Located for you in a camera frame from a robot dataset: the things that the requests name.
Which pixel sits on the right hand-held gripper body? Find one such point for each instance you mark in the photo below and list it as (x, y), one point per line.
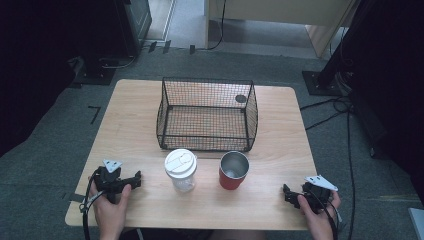
(318, 195)

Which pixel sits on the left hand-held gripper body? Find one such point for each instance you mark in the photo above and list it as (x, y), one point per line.
(108, 181)

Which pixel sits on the person's right hand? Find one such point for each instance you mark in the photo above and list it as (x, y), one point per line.
(316, 220)

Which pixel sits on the person's left hand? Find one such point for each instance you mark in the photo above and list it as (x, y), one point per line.
(111, 213)

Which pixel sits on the grey floor tape piece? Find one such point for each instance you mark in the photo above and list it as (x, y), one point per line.
(75, 197)

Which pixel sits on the white lidded paper cup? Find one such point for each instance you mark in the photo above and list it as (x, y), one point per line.
(181, 173)

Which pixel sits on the red steel-lined cup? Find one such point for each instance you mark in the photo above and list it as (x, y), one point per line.
(233, 173)

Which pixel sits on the black angled floor tape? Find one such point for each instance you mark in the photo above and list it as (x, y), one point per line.
(95, 113)

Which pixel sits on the white box corner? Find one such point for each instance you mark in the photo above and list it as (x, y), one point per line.
(417, 223)

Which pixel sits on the small black round disc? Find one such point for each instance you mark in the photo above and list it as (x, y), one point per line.
(240, 98)

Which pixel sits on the black floor tape strip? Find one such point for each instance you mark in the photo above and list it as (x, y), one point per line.
(166, 46)
(192, 49)
(152, 46)

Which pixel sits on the black curtain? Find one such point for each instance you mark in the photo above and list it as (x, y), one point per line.
(393, 83)
(33, 60)

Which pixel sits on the black cabinet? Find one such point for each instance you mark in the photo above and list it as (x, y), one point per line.
(133, 23)

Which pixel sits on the beige cabinet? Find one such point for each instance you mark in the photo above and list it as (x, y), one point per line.
(283, 13)

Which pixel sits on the black stand base plate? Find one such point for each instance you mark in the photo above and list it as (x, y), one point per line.
(325, 83)
(93, 75)

